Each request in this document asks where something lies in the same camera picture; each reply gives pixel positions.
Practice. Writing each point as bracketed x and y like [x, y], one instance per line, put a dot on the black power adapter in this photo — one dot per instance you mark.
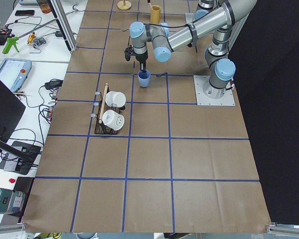
[52, 84]

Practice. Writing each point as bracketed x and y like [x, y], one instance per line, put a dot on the aluminium frame post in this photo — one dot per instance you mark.
[64, 26]

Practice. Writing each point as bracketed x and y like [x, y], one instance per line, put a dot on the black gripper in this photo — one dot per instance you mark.
[141, 58]

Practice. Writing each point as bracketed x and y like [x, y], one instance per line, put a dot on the white smiley mug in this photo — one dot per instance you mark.
[113, 119]

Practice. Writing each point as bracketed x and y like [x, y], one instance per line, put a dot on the wooden mug tree stand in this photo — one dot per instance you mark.
[124, 5]

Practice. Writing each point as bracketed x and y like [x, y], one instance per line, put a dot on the green box device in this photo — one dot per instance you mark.
[11, 202]

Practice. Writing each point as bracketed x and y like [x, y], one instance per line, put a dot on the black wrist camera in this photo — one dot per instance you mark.
[129, 52]

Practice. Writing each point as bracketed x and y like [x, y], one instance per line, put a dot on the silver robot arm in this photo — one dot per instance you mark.
[204, 7]
[210, 18]

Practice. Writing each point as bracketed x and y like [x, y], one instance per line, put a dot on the bamboo cylinder holder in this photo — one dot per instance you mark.
[155, 14]

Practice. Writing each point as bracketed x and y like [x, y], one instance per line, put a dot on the black monitor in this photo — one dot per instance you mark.
[11, 111]

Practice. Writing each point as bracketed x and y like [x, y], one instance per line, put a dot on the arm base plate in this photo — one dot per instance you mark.
[206, 95]
[191, 17]

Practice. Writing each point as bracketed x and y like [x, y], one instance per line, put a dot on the blue teach pendant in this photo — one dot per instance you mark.
[13, 72]

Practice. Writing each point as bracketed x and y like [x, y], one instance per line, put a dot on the black smartphone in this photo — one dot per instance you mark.
[28, 12]

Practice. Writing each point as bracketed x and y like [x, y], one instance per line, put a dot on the light blue cup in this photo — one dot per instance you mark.
[144, 78]

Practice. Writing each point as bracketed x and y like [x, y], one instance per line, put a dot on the black wire mug rack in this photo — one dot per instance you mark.
[100, 128]

